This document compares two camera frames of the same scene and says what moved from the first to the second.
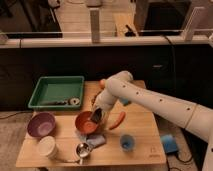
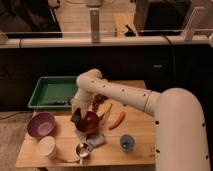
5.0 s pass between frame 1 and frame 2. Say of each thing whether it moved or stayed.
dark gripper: moved
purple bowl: stayed
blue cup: stayed
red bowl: stayed
